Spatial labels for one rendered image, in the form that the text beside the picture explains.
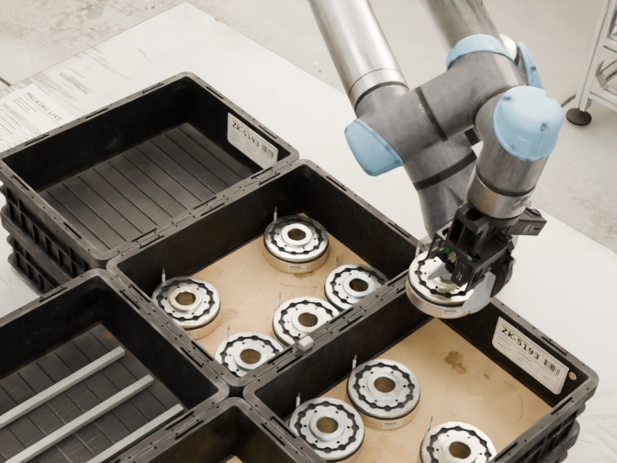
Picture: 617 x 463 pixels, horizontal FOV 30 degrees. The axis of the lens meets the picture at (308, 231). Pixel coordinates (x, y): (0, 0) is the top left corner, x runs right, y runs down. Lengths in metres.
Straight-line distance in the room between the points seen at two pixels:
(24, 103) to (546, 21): 2.23
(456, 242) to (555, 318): 0.60
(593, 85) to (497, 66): 2.20
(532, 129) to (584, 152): 2.25
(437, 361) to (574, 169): 1.82
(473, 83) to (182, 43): 1.23
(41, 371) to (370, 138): 0.60
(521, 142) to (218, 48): 1.30
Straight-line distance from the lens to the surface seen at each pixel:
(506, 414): 1.67
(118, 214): 1.90
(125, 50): 2.49
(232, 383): 1.52
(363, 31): 1.49
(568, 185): 3.41
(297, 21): 3.90
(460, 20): 1.77
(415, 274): 1.57
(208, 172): 1.98
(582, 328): 2.00
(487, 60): 1.39
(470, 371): 1.71
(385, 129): 1.39
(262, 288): 1.77
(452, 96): 1.38
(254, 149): 1.94
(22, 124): 2.30
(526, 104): 1.31
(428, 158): 1.88
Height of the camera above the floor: 2.10
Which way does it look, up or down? 43 degrees down
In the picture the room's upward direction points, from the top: 6 degrees clockwise
